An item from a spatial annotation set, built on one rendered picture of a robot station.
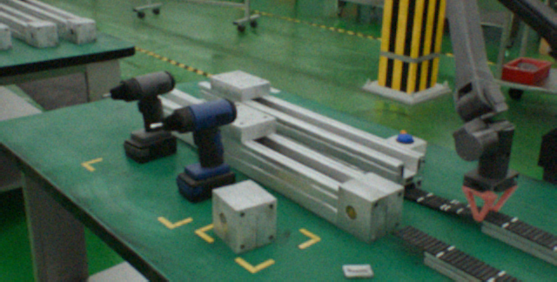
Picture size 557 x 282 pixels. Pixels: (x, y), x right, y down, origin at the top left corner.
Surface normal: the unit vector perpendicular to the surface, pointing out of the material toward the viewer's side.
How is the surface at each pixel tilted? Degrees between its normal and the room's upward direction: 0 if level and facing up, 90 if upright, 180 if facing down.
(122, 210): 0
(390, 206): 90
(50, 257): 90
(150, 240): 0
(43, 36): 90
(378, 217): 90
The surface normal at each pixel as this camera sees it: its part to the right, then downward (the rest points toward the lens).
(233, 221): -0.85, 0.18
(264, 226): 0.53, 0.31
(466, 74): -0.89, -0.27
